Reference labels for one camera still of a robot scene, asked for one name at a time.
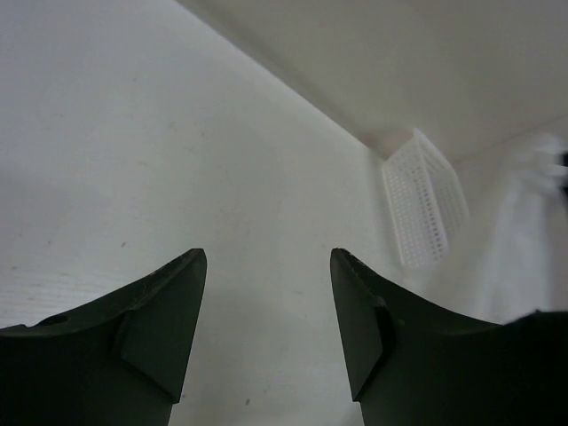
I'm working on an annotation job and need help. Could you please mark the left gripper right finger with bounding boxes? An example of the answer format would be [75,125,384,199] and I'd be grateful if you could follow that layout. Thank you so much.
[330,248,567,425]

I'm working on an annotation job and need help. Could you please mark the white plastic basket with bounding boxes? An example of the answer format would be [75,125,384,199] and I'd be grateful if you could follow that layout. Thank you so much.
[382,129,469,269]

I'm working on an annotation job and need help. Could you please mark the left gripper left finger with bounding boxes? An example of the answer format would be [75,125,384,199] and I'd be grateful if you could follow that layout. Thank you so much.
[1,248,207,425]

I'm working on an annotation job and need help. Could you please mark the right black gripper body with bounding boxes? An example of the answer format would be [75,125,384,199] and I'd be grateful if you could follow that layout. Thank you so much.
[557,151,568,200]

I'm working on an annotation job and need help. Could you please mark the white tank top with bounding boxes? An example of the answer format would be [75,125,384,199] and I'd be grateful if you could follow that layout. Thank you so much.
[472,133,567,323]

